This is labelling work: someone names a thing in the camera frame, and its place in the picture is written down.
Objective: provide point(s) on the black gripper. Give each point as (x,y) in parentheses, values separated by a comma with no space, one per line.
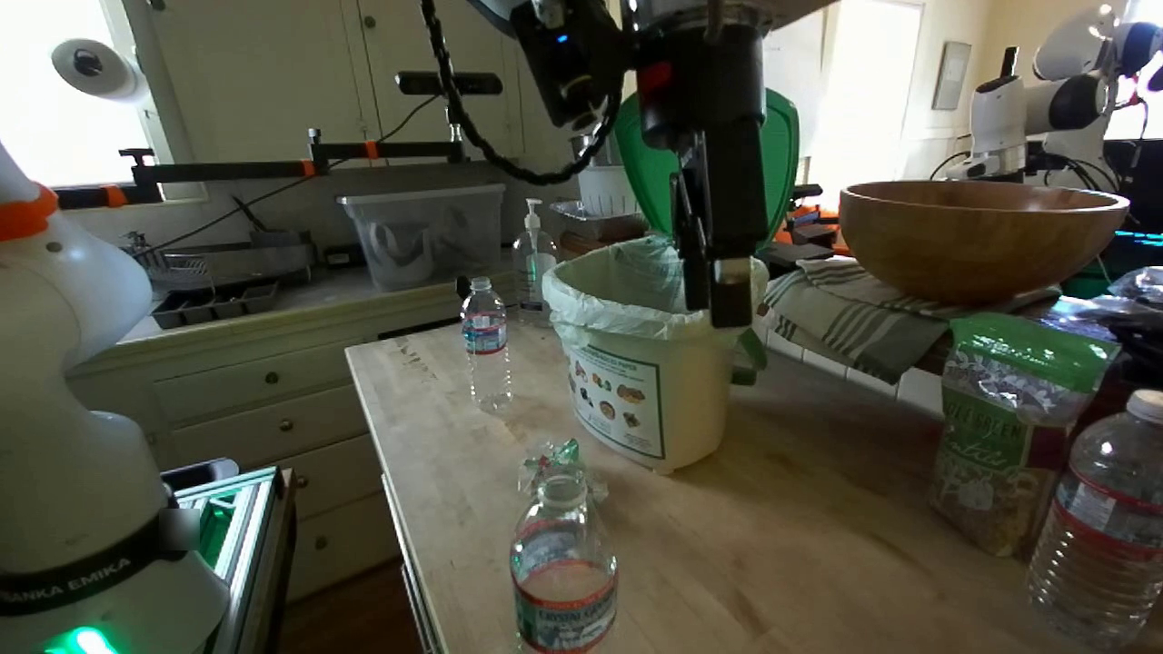
(733,134)

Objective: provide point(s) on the green bin lid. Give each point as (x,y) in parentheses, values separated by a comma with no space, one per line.
(650,183)

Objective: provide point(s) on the small clear water bottle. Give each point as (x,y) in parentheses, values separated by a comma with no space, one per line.
(564,583)
(489,347)

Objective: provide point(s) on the white bin with green liner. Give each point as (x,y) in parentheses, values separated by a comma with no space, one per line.
(618,297)

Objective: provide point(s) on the white compost bin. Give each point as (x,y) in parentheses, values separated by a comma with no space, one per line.
(659,400)

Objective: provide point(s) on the clear pump bottle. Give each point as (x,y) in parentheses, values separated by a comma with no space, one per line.
(537,256)

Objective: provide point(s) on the large clear water bottle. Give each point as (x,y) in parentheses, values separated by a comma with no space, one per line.
(1104,531)

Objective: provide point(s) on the striped dish towel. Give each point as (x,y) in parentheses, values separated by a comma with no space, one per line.
(847,321)

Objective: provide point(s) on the wooden bowl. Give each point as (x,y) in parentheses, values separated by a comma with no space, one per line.
(982,240)

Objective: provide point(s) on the clear plastic tub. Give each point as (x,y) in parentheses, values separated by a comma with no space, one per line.
(424,238)

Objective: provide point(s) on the green snack bag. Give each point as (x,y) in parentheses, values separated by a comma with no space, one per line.
(1013,411)

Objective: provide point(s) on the white and black machine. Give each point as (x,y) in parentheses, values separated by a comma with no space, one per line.
(1029,112)

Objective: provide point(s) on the cream drawer cabinet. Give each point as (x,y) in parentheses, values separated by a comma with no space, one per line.
(268,411)

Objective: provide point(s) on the black boom with orange clamps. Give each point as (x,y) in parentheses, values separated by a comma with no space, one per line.
(241,170)

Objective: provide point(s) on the blue rounded object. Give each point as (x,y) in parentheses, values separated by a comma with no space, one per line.
(1138,50)

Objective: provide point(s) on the black dish tray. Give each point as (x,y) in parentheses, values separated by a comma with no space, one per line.
(229,285)

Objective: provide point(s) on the framed wall picture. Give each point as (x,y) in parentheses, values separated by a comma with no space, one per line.
(954,73)

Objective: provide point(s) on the black bar camera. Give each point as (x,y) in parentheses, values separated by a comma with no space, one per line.
(436,83)

